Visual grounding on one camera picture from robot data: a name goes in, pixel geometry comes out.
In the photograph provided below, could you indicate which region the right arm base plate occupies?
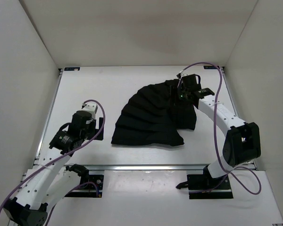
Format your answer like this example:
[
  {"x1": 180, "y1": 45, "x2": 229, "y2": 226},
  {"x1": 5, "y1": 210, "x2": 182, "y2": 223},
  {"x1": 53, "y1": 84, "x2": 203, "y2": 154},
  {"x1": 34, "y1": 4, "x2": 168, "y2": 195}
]
[{"x1": 176, "y1": 174, "x2": 233, "y2": 200}]

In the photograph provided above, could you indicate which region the left corner label sticker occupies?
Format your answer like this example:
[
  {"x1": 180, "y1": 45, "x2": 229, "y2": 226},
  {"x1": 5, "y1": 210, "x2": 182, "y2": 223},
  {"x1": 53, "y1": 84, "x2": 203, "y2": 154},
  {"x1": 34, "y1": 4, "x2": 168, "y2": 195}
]
[{"x1": 64, "y1": 67, "x2": 80, "y2": 71}]

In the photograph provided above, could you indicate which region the corner label sticker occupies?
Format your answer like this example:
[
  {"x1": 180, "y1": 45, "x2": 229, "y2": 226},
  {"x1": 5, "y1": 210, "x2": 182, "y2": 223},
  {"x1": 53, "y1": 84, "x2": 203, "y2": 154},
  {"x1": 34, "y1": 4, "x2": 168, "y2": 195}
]
[
  {"x1": 64, "y1": 67, "x2": 80, "y2": 71},
  {"x1": 203, "y1": 65, "x2": 220, "y2": 70}
]

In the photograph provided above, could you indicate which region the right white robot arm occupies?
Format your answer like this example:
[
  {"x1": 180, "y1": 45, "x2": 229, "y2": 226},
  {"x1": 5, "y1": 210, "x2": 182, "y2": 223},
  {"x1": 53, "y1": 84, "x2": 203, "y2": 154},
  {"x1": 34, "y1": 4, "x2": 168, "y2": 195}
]
[{"x1": 177, "y1": 73, "x2": 261, "y2": 189}]

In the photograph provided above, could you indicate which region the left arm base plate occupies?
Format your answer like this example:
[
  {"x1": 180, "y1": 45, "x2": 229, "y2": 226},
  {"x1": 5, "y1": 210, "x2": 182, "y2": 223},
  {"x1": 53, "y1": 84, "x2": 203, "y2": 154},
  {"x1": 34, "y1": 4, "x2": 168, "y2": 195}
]
[{"x1": 65, "y1": 170, "x2": 104, "y2": 198}]

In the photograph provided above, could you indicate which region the aluminium front rail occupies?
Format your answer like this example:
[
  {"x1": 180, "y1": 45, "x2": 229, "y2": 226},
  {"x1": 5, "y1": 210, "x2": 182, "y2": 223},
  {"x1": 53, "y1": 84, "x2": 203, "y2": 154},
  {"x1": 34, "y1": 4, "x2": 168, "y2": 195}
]
[{"x1": 34, "y1": 164, "x2": 258, "y2": 171}]

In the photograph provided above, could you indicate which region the black pleated skirt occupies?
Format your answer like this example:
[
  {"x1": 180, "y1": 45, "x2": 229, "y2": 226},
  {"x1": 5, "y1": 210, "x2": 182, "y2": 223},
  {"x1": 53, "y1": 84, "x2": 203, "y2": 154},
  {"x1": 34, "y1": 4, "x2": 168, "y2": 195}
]
[{"x1": 111, "y1": 79, "x2": 197, "y2": 146}]

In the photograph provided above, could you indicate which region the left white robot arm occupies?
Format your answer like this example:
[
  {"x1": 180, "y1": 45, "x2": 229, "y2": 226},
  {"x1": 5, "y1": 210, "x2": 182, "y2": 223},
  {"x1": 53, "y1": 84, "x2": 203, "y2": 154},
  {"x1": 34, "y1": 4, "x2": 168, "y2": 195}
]
[{"x1": 3, "y1": 109, "x2": 106, "y2": 226}]

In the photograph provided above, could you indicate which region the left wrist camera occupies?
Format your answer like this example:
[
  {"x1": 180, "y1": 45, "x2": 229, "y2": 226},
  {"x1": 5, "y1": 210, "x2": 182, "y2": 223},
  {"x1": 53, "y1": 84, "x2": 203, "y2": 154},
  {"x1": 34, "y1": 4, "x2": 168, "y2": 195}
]
[{"x1": 82, "y1": 102, "x2": 98, "y2": 119}]

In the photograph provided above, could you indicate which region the right corner label sticker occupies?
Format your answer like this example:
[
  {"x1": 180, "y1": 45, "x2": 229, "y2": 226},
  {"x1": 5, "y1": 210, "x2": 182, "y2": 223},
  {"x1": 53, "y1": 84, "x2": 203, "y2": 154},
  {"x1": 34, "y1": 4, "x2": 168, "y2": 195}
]
[{"x1": 203, "y1": 65, "x2": 220, "y2": 70}]

